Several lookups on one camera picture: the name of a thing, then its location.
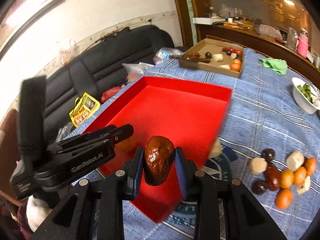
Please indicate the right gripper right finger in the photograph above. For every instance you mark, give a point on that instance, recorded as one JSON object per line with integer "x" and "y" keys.
{"x": 245, "y": 217}

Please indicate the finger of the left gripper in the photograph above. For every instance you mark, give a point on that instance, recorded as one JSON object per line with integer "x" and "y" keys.
{"x": 113, "y": 133}

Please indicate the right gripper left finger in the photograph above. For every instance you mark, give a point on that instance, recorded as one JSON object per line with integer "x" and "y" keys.
{"x": 73, "y": 217}

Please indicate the dark brown date fruit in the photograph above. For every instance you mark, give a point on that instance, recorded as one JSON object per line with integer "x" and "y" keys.
{"x": 159, "y": 155}

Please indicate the reddish brown date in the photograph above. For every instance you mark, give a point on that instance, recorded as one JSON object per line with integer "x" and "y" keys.
{"x": 272, "y": 177}

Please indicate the orange tangerine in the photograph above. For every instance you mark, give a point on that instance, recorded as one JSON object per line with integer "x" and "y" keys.
{"x": 299, "y": 176}
{"x": 283, "y": 198}

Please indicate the red tray box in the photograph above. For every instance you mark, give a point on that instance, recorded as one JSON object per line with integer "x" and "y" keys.
{"x": 188, "y": 113}

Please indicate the white faceted water chestnut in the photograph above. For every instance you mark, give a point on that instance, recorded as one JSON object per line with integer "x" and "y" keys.
{"x": 257, "y": 166}

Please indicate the white gloved left hand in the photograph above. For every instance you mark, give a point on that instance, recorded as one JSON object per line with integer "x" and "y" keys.
{"x": 37, "y": 211}

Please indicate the red plastic bag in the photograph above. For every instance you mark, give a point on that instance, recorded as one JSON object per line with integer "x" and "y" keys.
{"x": 110, "y": 93}

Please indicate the yellow printed bag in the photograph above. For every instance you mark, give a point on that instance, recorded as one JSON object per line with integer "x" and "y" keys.
{"x": 84, "y": 108}

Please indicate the black sofa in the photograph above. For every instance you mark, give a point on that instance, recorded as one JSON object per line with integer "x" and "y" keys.
{"x": 97, "y": 70}

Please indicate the dark round plum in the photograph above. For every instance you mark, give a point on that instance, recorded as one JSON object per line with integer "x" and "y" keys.
{"x": 268, "y": 154}

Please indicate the blue plaid tablecloth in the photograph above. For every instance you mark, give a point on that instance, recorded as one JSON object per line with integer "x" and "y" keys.
{"x": 262, "y": 114}

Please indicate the clear plastic bag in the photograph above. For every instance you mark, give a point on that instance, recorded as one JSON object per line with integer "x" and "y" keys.
{"x": 165, "y": 53}

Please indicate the cardboard box tray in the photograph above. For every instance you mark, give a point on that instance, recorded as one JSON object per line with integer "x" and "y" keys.
{"x": 214, "y": 56}

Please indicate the white bowl with greens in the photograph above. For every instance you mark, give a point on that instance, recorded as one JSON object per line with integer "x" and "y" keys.
{"x": 305, "y": 96}

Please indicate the green cloth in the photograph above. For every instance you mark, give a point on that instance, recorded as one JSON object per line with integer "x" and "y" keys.
{"x": 277, "y": 65}

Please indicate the wooden sideboard counter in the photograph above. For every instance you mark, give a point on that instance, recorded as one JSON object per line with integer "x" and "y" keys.
{"x": 262, "y": 44}

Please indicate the pink bottle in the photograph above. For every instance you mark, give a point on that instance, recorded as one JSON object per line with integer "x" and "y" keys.
{"x": 303, "y": 43}

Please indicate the framed wall picture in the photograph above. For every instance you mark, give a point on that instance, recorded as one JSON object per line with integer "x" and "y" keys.
{"x": 18, "y": 15}

